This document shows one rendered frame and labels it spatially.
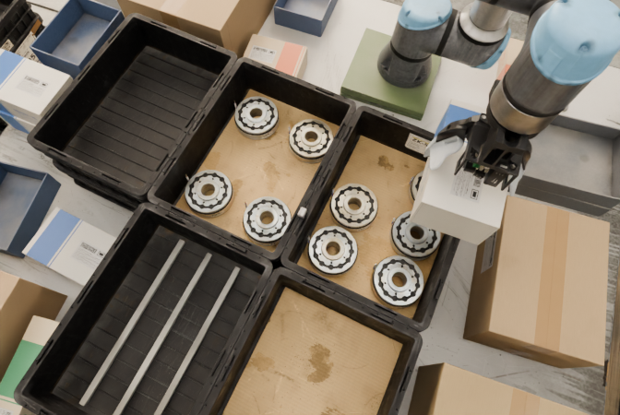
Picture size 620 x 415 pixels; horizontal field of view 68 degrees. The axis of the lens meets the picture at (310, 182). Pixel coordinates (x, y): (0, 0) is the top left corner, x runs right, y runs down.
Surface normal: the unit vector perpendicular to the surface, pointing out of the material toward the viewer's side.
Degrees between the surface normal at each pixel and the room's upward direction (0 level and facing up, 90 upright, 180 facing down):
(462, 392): 0
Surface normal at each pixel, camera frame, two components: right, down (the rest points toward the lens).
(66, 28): 0.92, 0.36
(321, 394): 0.02, -0.40
